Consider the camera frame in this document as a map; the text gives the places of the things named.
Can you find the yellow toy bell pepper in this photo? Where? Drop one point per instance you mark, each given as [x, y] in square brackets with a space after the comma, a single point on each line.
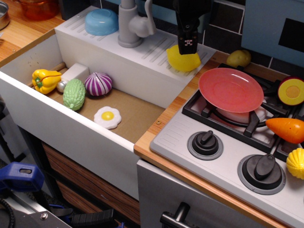
[45, 81]

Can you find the pink plastic plate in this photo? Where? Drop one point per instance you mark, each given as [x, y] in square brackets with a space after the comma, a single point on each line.
[231, 90]

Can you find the yellow toy lemon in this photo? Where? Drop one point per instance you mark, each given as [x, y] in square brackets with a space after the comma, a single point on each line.
[183, 63]

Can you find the purple striped toy onion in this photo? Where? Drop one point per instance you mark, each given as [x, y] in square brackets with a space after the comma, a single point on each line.
[98, 84]

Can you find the white toy sink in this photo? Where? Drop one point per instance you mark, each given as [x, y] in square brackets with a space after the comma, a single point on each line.
[99, 133]

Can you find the green toy bitter gourd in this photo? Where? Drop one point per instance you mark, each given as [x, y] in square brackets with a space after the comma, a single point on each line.
[74, 94]

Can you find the orange transparent container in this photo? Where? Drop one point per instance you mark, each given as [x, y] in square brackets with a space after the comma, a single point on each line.
[39, 9]

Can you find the white toy salt shaker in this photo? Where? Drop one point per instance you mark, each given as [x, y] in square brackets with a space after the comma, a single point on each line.
[76, 71]

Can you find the blue plastic bowl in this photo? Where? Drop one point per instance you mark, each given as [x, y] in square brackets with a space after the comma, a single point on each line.
[101, 22]

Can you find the grey toy faucet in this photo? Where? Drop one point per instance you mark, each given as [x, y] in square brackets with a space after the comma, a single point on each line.
[132, 27]

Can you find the toy fried egg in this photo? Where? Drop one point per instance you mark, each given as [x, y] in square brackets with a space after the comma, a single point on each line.
[107, 117]

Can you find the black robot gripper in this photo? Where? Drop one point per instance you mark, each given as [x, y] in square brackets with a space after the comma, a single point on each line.
[187, 14]

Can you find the black stove grate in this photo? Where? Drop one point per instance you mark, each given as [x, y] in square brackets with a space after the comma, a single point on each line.
[246, 128]

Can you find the halved toy plum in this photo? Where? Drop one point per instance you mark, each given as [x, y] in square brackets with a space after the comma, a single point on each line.
[291, 91]

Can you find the black oven door handle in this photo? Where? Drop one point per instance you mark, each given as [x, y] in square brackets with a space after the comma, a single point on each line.
[176, 220]

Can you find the yellow toy potato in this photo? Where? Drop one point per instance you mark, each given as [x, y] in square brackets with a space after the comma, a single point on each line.
[239, 58]

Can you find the grey toy stove top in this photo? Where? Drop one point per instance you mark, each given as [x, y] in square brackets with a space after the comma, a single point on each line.
[171, 142]

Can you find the yellow toy corn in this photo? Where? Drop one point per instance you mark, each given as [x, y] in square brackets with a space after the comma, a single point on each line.
[295, 163]

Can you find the left black stove knob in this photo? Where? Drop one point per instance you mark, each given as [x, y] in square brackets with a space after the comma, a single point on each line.
[205, 146]

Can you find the right black stove knob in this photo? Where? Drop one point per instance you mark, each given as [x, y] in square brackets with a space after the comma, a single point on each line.
[261, 174]

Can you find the orange toy carrot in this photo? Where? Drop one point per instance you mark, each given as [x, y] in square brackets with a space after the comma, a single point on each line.
[291, 130]

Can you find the black stove knob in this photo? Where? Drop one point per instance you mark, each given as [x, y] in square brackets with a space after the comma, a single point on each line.
[261, 174]
[205, 146]

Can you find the blue clamp handle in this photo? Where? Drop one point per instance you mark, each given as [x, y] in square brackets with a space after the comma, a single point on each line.
[21, 177]

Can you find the metal pot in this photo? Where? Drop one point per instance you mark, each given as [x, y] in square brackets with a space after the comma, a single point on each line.
[4, 15]

